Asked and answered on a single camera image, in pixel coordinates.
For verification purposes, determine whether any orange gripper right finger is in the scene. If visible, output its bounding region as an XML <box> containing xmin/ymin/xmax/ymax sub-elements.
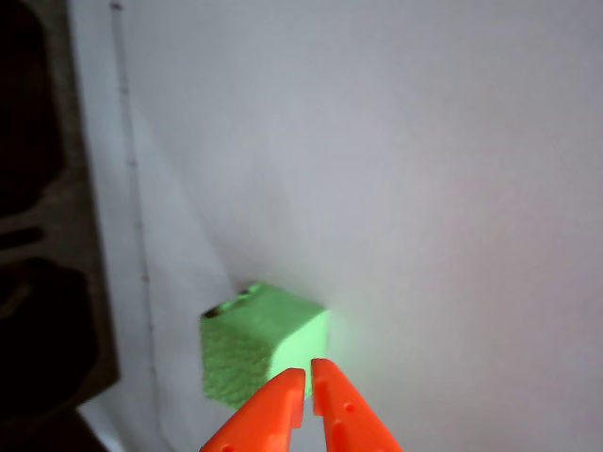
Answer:
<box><xmin>310</xmin><ymin>357</ymin><xmax>404</xmax><ymax>452</ymax></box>

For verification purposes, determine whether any green textured foam cube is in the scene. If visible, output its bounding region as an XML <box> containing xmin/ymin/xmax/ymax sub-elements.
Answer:
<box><xmin>199</xmin><ymin>280</ymin><xmax>330</xmax><ymax>410</ymax></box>

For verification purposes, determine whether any white paper sheet black frame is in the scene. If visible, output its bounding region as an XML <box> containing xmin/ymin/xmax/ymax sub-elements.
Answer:
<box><xmin>69</xmin><ymin>0</ymin><xmax>603</xmax><ymax>452</ymax></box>

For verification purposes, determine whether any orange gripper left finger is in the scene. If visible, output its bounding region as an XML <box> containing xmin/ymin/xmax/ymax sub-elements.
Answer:
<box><xmin>199</xmin><ymin>367</ymin><xmax>307</xmax><ymax>452</ymax></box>

